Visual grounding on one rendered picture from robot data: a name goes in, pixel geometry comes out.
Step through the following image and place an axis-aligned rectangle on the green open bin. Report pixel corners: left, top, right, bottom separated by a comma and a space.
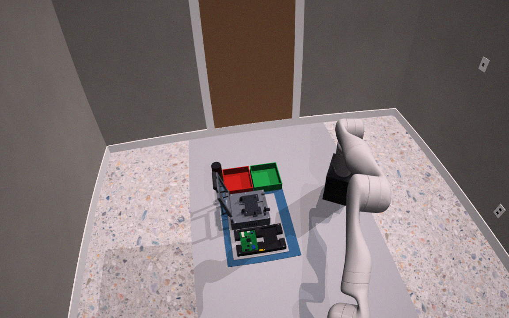
250, 162, 282, 192

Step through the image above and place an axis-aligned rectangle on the red bin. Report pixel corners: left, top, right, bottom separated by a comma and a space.
222, 166, 253, 194

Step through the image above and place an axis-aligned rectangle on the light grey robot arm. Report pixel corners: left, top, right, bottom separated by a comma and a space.
327, 119, 391, 318

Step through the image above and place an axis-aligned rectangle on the green circuit board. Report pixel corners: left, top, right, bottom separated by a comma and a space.
239, 230, 258, 252

